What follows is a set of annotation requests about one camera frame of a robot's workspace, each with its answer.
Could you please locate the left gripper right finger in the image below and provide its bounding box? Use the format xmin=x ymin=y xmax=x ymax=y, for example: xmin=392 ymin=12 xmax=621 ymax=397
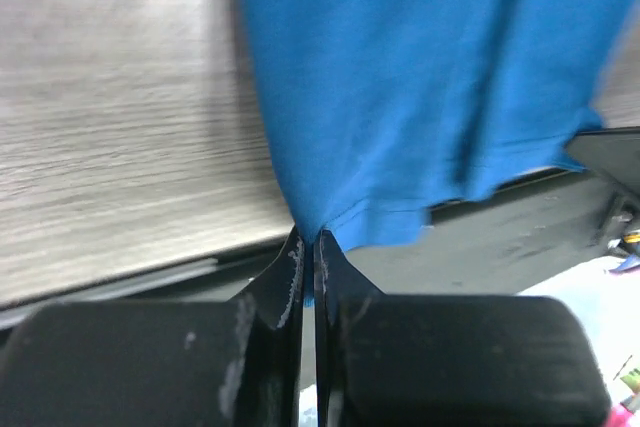
xmin=313 ymin=231 xmax=611 ymax=426

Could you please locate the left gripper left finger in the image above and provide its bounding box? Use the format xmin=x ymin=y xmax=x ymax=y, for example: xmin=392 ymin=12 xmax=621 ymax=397
xmin=1 ymin=232 xmax=305 ymax=427

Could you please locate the blue t shirt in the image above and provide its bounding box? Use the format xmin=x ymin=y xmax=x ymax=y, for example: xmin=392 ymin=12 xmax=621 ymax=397
xmin=227 ymin=0 xmax=640 ymax=308

